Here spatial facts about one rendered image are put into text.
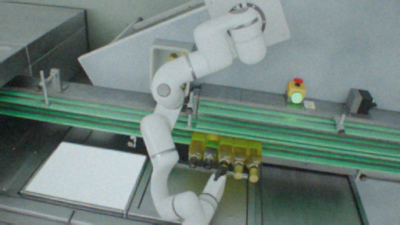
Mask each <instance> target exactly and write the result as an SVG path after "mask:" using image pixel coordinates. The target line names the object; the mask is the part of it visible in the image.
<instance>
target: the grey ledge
mask: <svg viewBox="0 0 400 225"><path fill-rule="evenodd" d="M262 163H269V164H277V165H282V166H294V167H298V168H303V169H311V170H318V171H326V172H331V173H342V174H345V175H353V176H354V177H355V178H356V176H357V172H356V170H357V169H353V168H350V169H349V168H345V167H341V166H330V165H326V164H317V163H314V162H302V161H298V160H293V159H282V158H277V157H272V156H270V157H268V156H264V155H262ZM364 175H366V178H367V180H371V181H379V182H383V183H390V184H400V175H395V174H391V173H380V172H373V171H369V170H365V172H364Z"/></svg>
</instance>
